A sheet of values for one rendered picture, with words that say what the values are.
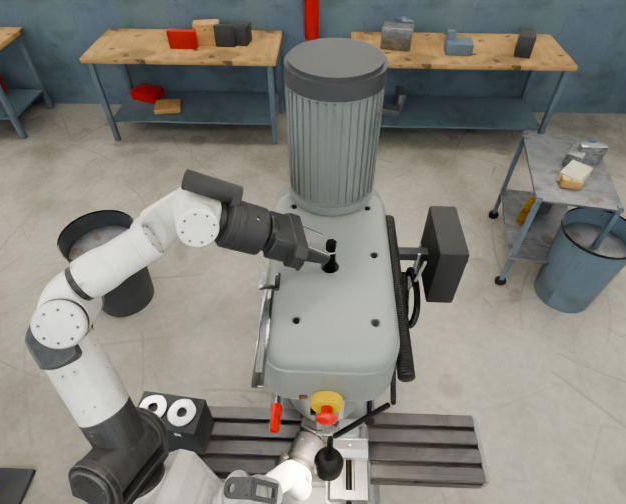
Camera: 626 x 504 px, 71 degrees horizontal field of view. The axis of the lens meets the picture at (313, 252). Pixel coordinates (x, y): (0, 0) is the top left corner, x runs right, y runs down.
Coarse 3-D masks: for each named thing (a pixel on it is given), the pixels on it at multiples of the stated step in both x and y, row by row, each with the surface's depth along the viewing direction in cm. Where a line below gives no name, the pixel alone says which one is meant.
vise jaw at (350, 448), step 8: (336, 440) 146; (344, 440) 146; (352, 440) 146; (360, 440) 147; (336, 448) 145; (344, 448) 145; (352, 448) 145; (360, 448) 145; (344, 456) 144; (352, 456) 144; (360, 456) 144
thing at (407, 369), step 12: (396, 240) 107; (396, 252) 104; (396, 264) 101; (396, 276) 99; (396, 288) 96; (396, 300) 94; (408, 336) 88; (408, 348) 86; (408, 360) 84; (408, 372) 82
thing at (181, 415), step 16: (144, 400) 147; (160, 400) 147; (176, 400) 148; (192, 400) 148; (160, 416) 143; (176, 416) 143; (192, 416) 143; (208, 416) 153; (176, 432) 141; (192, 432) 141; (208, 432) 155; (176, 448) 153; (192, 448) 150
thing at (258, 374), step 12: (264, 276) 87; (276, 276) 87; (264, 288) 85; (276, 288) 85; (264, 300) 82; (264, 312) 80; (264, 324) 79; (264, 336) 77; (264, 348) 75; (264, 360) 74; (264, 372) 72; (252, 384) 71
